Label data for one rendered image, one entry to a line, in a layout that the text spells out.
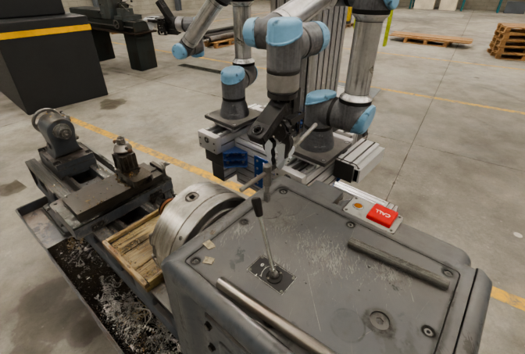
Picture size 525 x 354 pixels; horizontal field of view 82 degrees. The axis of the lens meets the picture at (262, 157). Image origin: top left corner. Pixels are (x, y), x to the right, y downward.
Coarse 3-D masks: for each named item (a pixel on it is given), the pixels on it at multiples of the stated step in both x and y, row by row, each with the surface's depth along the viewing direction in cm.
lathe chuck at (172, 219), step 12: (180, 192) 88; (192, 192) 88; (204, 192) 88; (216, 192) 89; (180, 204) 85; (192, 204) 84; (168, 216) 84; (180, 216) 82; (156, 228) 85; (168, 228) 82; (156, 240) 84; (168, 240) 81; (156, 252) 85; (168, 252) 81; (156, 264) 90
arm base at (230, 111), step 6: (222, 102) 152; (228, 102) 148; (234, 102) 148; (240, 102) 149; (246, 102) 155; (222, 108) 151; (228, 108) 149; (234, 108) 149; (240, 108) 149; (246, 108) 152; (222, 114) 152; (228, 114) 149; (234, 114) 151; (240, 114) 150; (246, 114) 153
